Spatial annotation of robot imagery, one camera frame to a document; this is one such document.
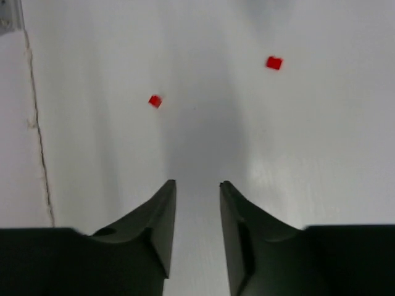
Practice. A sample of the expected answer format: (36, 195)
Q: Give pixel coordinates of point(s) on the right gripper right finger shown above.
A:
(265, 256)

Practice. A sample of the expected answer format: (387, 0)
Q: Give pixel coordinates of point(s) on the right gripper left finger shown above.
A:
(137, 251)

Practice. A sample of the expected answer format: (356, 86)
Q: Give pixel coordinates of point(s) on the tiny red lego stud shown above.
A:
(155, 101)

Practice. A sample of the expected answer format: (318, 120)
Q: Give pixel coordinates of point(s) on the tiny red stud back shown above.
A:
(274, 63)

